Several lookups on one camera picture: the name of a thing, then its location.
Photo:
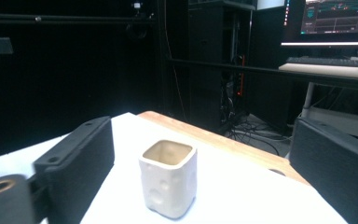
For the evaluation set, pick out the computer monitor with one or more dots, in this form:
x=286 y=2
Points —
x=332 y=18

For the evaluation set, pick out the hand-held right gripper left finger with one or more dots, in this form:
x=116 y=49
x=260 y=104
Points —
x=77 y=161

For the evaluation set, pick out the white board sheet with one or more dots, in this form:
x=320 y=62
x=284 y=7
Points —
x=236 y=193

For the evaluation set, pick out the cream square ceramic cup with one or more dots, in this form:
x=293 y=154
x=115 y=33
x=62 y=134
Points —
x=167 y=183

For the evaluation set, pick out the white metal-legged desk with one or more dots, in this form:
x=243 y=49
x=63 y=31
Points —
x=323 y=72

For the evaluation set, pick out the black equipment rack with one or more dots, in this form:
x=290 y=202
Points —
x=211 y=62

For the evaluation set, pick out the black keyboard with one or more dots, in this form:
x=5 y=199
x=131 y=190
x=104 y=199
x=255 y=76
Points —
x=323 y=61

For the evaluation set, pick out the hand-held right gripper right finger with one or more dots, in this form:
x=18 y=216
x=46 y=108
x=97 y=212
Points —
x=335 y=168

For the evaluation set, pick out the black horizontal metal bar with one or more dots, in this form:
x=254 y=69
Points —
x=59 y=18

